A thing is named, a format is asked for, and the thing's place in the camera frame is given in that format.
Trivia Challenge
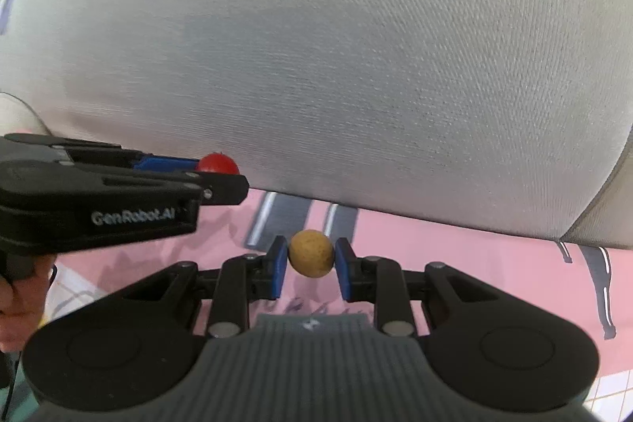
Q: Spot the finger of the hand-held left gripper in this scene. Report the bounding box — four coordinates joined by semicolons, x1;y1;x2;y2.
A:
59;144;201;173
69;165;249;206

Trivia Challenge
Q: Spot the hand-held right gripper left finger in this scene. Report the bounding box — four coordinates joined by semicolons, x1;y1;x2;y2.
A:
121;235;288;338

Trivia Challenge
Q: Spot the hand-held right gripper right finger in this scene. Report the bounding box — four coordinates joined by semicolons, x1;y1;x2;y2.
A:
335;238;500;336

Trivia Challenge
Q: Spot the red cherry tomato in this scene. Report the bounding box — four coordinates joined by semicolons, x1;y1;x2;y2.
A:
194;151;241;176

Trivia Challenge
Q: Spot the brown longan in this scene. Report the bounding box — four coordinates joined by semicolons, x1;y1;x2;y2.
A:
288;229;334;278

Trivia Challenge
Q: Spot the person's left hand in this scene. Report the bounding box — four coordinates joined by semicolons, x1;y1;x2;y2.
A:
0;254;57;351

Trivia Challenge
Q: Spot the pink printed cloth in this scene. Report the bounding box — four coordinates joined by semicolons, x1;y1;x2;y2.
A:
30;189;633;422

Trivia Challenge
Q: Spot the beige sofa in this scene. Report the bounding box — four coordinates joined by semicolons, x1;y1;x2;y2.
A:
0;0;633;250

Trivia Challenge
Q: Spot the black cable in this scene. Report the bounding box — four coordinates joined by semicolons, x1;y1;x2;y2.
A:
0;348;25;422

